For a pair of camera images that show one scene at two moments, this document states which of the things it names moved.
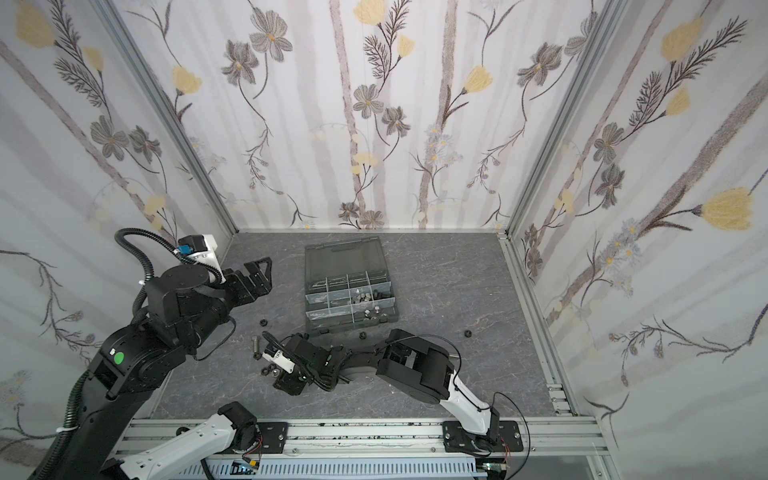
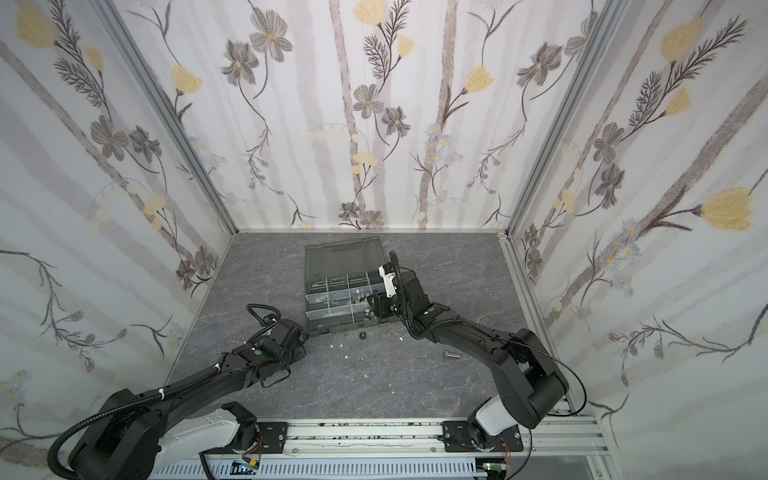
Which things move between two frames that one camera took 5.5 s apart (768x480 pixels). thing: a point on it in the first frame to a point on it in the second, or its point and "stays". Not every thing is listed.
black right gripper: [294, 369] to [384, 301]
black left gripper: [263, 285] to [301, 352]
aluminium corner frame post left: [159, 99] stays
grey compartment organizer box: [347, 285] stays
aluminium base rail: [461, 440] stays
